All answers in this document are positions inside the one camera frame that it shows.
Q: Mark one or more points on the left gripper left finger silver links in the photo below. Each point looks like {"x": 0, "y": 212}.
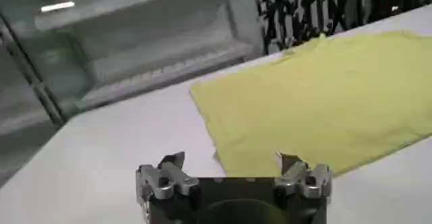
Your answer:
{"x": 165, "y": 178}

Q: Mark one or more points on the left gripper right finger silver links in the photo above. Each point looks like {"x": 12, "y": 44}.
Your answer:
{"x": 305, "y": 179}

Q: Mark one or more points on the yellow cloth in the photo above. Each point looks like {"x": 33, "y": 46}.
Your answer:
{"x": 314, "y": 104}

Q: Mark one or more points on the grey metal shelf unit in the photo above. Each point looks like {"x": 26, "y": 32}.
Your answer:
{"x": 135, "y": 40}

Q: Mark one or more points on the black and white patterned rack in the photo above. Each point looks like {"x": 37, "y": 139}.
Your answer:
{"x": 334, "y": 2}

